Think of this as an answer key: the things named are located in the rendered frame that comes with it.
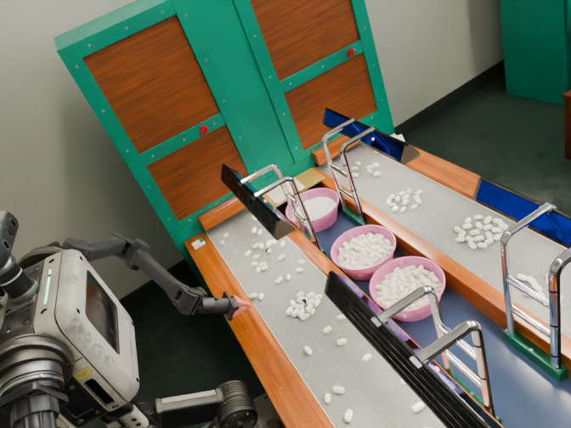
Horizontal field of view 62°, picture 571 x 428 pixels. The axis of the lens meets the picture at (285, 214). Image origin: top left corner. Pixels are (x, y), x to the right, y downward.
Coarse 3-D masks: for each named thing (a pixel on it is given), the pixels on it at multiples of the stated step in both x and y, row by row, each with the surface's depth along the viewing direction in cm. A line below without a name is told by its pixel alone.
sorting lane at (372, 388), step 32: (224, 224) 245; (256, 224) 235; (224, 256) 222; (288, 256) 207; (256, 288) 198; (288, 288) 191; (320, 288) 185; (288, 320) 177; (320, 320) 172; (288, 352) 165; (320, 352) 161; (352, 352) 156; (320, 384) 151; (352, 384) 147; (384, 384) 144; (352, 416) 139; (384, 416) 136; (416, 416) 132
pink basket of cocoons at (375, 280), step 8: (408, 256) 178; (416, 256) 177; (384, 264) 179; (392, 264) 180; (400, 264) 180; (424, 264) 176; (432, 264) 172; (376, 272) 178; (384, 272) 180; (392, 272) 180; (440, 272) 168; (376, 280) 177; (440, 280) 169; (440, 296) 164; (400, 312) 160; (408, 312) 159; (416, 312) 160; (424, 312) 161; (400, 320) 168; (408, 320) 166; (416, 320) 165
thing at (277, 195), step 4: (296, 180) 248; (288, 184) 247; (300, 184) 243; (276, 188) 248; (280, 188) 247; (288, 188) 244; (300, 188) 241; (272, 192) 246; (276, 192) 245; (280, 192) 244; (292, 192) 240; (272, 196) 243; (276, 196) 242; (280, 196) 240; (284, 196) 239; (276, 200) 239; (280, 200) 237
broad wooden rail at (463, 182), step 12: (420, 156) 229; (432, 156) 226; (420, 168) 222; (432, 168) 218; (444, 168) 215; (456, 168) 212; (444, 180) 208; (456, 180) 206; (468, 180) 203; (456, 192) 203; (468, 192) 197
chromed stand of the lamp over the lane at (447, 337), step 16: (432, 288) 119; (400, 304) 116; (432, 304) 122; (384, 320) 115; (448, 336) 105; (464, 336) 105; (480, 336) 109; (432, 352) 103; (448, 352) 132; (480, 352) 112; (416, 368) 103; (448, 368) 137; (464, 368) 127; (480, 368) 115; (464, 384) 138; (480, 384) 121; (480, 400) 133; (496, 416) 127
